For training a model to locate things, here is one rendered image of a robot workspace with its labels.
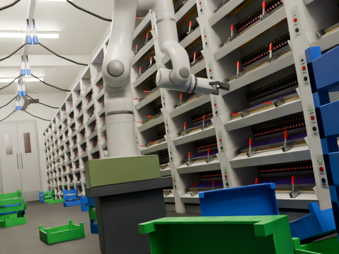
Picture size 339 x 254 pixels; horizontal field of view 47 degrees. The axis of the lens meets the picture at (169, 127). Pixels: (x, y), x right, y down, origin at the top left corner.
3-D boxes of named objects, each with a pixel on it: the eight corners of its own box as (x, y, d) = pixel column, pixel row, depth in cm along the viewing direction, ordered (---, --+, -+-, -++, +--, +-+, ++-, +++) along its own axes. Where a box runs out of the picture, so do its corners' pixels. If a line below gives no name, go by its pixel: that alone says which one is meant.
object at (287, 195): (323, 209, 152) (308, 178, 152) (238, 205, 207) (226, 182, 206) (354, 185, 161) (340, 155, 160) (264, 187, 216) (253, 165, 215)
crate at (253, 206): (205, 241, 157) (206, 245, 149) (198, 191, 159) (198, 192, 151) (278, 232, 156) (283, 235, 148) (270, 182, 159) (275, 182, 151)
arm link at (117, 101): (104, 114, 158) (100, 58, 161) (106, 121, 176) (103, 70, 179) (133, 112, 159) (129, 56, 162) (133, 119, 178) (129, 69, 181)
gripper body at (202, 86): (184, 93, 176) (206, 98, 180) (194, 88, 167) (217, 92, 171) (185, 78, 178) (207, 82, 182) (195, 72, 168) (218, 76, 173)
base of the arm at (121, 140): (102, 160, 150) (99, 113, 153) (97, 163, 168) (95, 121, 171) (150, 156, 156) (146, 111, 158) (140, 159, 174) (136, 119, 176)
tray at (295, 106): (305, 110, 157) (295, 88, 156) (226, 131, 211) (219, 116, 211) (336, 90, 165) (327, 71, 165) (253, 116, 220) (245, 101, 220)
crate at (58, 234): (39, 239, 234) (38, 225, 235) (73, 232, 243) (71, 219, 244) (48, 244, 208) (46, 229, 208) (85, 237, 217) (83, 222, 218)
